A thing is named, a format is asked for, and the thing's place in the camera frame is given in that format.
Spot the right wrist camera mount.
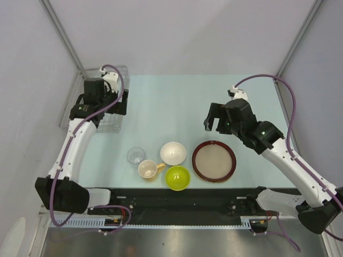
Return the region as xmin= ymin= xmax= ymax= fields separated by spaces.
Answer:
xmin=228 ymin=86 xmax=248 ymax=101

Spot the white ceramic bowl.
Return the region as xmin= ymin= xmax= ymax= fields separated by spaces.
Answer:
xmin=160 ymin=142 xmax=187 ymax=166

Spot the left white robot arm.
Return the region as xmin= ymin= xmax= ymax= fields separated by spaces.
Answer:
xmin=35 ymin=72 xmax=128 ymax=214

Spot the lime green bowl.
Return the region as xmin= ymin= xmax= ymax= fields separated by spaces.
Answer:
xmin=165 ymin=165 xmax=190 ymax=191

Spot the cream mug yellow handle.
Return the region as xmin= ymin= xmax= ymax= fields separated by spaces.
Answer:
xmin=138 ymin=160 xmax=166 ymax=182

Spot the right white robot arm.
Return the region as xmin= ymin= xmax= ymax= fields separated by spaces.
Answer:
xmin=204 ymin=99 xmax=342 ymax=234

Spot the slotted cable duct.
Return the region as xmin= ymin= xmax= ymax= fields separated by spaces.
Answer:
xmin=63 ymin=217 xmax=267 ymax=230

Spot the clear plastic cup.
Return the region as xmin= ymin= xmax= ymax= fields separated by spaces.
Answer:
xmin=126 ymin=147 xmax=146 ymax=165

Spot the red rimmed round plate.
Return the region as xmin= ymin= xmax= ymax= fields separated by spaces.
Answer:
xmin=192 ymin=140 xmax=237 ymax=183

